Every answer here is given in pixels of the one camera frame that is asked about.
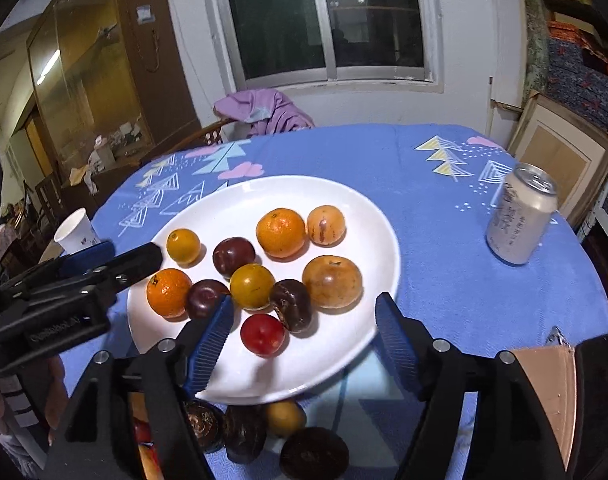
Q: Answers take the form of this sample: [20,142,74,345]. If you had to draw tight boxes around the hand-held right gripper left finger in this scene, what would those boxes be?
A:
[44,295,235,480]

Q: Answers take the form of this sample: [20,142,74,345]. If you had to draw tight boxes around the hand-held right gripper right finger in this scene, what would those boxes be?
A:
[375,291,569,480]

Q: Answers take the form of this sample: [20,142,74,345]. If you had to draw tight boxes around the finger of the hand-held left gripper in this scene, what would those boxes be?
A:
[0,241,116,295]
[18,243,164,307]

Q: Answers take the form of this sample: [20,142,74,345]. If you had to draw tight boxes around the dark purple plum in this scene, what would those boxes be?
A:
[212,236,256,278]
[185,279,231,321]

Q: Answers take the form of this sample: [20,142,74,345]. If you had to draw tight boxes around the small orange mandarin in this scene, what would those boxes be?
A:
[166,228,202,265]

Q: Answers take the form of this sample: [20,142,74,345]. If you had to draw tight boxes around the yellow-green mandarin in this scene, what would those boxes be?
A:
[229,263,276,310]

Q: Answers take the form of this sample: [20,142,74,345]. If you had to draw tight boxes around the dark brown fruit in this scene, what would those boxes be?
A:
[223,402,269,463]
[269,279,313,333]
[184,399,227,453]

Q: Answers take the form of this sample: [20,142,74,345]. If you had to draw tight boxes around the brown-red apple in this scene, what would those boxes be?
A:
[302,255,363,309]

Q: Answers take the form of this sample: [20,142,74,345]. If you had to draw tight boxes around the tan round pear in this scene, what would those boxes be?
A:
[264,400,307,438]
[136,442,162,480]

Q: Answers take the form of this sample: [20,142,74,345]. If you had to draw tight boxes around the white oval plate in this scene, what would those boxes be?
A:
[126,175,401,406]

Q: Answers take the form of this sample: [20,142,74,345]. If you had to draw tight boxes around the large orange mandarin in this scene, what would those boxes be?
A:
[255,208,307,259]

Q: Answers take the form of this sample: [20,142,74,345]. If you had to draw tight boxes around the dark red fruit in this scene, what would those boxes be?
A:
[280,427,350,480]

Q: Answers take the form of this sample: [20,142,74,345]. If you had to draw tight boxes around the striped peach-coloured fruit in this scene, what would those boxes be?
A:
[306,205,347,248]

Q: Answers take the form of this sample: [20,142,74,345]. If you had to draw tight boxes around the white paper cup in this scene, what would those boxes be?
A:
[53,208,102,257]

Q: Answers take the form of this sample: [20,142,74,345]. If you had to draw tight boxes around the blue printed tablecloth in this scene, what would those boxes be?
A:
[59,122,608,480]

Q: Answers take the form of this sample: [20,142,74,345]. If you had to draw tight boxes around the wooden armchair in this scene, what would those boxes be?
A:
[141,116,255,166]

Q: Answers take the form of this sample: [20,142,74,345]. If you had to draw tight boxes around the black phone in tan case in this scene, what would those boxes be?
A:
[511,332,608,473]

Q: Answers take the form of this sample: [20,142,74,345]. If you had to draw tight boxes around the wooden glass cabinet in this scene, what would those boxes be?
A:
[26,0,202,186]

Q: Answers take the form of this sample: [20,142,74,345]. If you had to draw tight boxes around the silver drink can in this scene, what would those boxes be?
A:
[485,162,560,266]

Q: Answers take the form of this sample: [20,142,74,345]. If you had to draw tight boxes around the purple garment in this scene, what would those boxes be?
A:
[213,87,316,137]

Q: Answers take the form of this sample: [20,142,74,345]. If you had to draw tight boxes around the sliding glass window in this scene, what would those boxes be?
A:
[204,0,445,93]

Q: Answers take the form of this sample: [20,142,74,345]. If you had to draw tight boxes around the stack of patterned boxes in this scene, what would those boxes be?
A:
[529,0,608,131]

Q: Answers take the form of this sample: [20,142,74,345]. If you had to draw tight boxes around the green patterned panel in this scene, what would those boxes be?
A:
[521,0,552,106]

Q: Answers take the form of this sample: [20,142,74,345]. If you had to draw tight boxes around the wooden picture frame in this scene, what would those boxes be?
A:
[506,91,608,228]

